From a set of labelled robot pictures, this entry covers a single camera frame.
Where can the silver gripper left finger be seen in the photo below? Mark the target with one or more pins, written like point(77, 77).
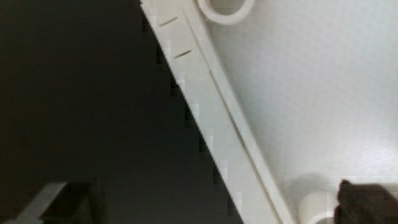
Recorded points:
point(66, 204)

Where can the white desk top tray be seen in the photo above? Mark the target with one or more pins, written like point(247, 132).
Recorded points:
point(285, 65)

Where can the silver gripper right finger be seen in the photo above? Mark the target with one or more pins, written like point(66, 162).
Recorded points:
point(366, 204)

